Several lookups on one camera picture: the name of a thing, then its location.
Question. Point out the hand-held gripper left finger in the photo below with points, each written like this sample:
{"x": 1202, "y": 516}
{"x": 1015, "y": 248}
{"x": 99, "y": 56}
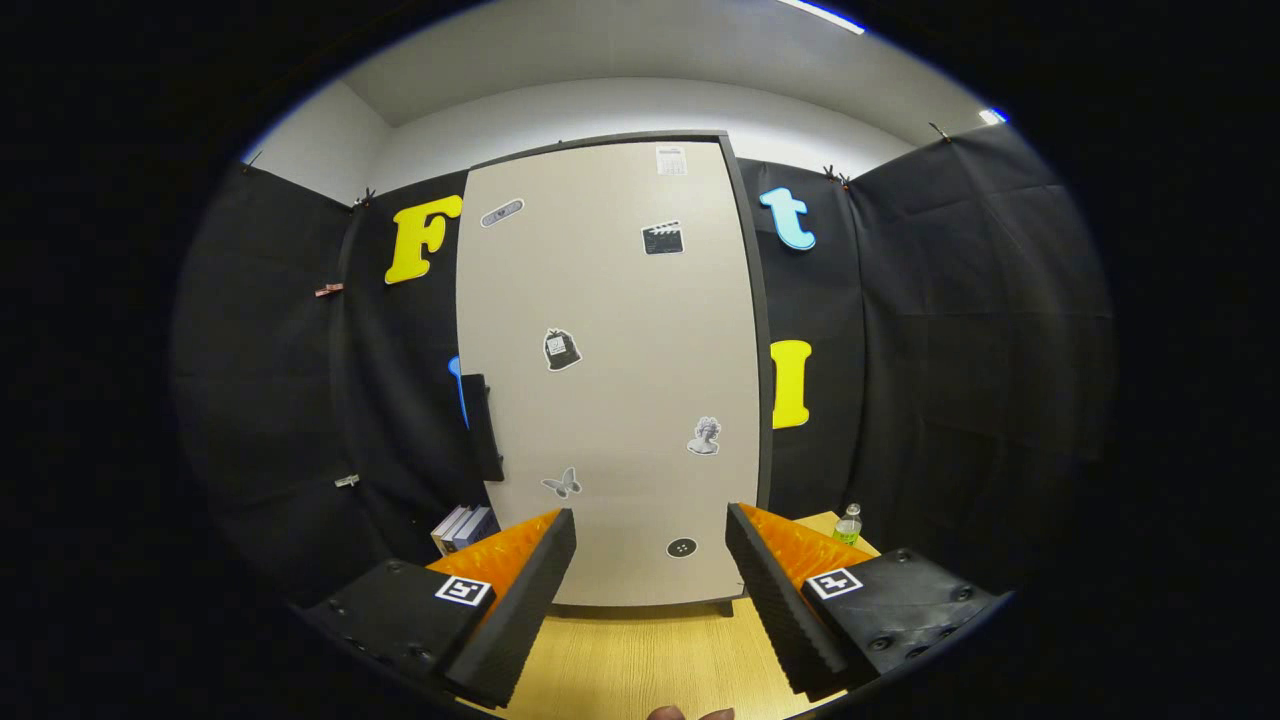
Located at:
{"x": 520, "y": 610}

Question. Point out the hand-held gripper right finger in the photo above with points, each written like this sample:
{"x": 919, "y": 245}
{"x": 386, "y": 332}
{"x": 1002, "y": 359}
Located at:
{"x": 778, "y": 610}

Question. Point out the dark grey shoe cabinet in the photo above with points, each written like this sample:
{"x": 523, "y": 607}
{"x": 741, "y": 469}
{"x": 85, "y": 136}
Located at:
{"x": 765, "y": 400}

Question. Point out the beige shoe cabinet door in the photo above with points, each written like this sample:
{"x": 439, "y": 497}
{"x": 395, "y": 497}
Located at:
{"x": 620, "y": 400}

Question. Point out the blue cover book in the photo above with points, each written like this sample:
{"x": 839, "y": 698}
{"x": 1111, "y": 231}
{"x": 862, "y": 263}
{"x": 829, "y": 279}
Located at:
{"x": 478, "y": 525}

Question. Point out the green label drink bottle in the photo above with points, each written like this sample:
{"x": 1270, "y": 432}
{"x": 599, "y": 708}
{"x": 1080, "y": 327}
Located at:
{"x": 848, "y": 528}

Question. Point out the white cover book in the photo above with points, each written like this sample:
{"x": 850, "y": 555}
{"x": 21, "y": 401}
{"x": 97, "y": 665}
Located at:
{"x": 447, "y": 530}

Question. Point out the black backdrop cloth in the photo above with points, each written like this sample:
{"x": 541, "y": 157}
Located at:
{"x": 960, "y": 380}

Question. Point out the small ceiling light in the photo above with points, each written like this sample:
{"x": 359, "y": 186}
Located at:
{"x": 992, "y": 116}

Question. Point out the long ceiling light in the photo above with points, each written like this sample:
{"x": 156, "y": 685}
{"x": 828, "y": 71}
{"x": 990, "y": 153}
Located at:
{"x": 822, "y": 15}

